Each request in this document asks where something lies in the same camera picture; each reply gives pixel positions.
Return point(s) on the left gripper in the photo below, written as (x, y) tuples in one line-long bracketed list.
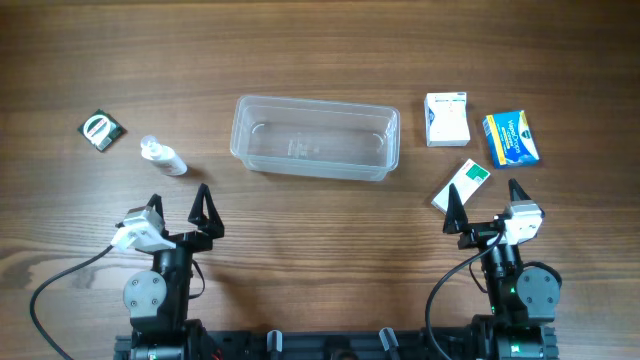
[(211, 225)]

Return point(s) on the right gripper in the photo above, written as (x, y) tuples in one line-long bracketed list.
[(457, 219)]

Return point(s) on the white green medicine box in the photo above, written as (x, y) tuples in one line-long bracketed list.
[(467, 180)]

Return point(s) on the blue VapoDrops box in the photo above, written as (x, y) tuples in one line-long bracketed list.
[(510, 140)]

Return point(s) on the green Zam-Buk ointment box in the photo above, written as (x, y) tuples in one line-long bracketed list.
[(101, 130)]

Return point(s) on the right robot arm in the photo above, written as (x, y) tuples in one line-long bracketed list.
[(522, 295)]

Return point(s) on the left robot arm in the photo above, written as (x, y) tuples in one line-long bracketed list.
[(157, 299)]

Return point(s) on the clear plastic container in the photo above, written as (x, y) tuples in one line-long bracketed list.
[(316, 138)]

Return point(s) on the white calamine lotion bottle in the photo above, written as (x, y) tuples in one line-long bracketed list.
[(163, 157)]

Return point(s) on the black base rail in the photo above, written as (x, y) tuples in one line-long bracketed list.
[(330, 345)]

